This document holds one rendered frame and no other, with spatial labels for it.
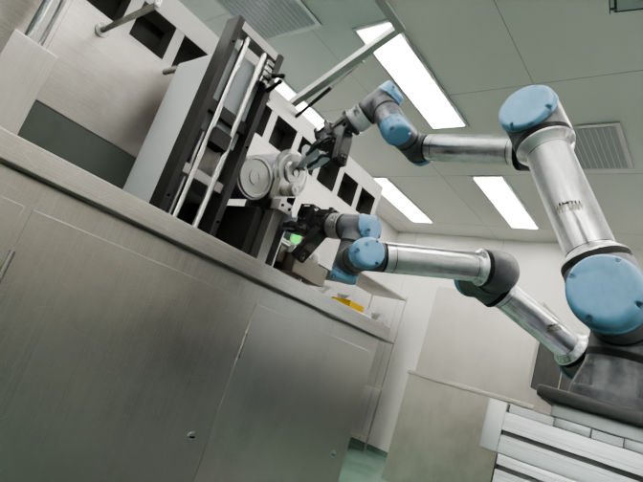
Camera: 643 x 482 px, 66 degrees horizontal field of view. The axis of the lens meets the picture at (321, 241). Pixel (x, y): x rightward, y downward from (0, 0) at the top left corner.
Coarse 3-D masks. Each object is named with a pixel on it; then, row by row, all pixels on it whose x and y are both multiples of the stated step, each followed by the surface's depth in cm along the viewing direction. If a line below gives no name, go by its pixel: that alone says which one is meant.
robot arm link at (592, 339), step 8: (592, 336) 92; (592, 344) 91; (600, 344) 89; (608, 344) 88; (616, 344) 86; (624, 344) 85; (632, 344) 85; (640, 344) 85; (632, 352) 85; (640, 352) 85
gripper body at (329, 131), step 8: (344, 112) 145; (344, 120) 141; (320, 128) 148; (328, 128) 144; (336, 128) 145; (352, 128) 141; (320, 136) 146; (328, 136) 142; (336, 136) 144; (328, 144) 144; (328, 152) 146
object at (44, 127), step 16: (32, 112) 127; (48, 112) 129; (32, 128) 127; (48, 128) 130; (64, 128) 133; (80, 128) 136; (48, 144) 130; (64, 144) 133; (80, 144) 136; (96, 144) 139; (112, 144) 143; (80, 160) 136; (96, 160) 140; (112, 160) 143; (128, 160) 147; (112, 176) 143; (192, 192) 164
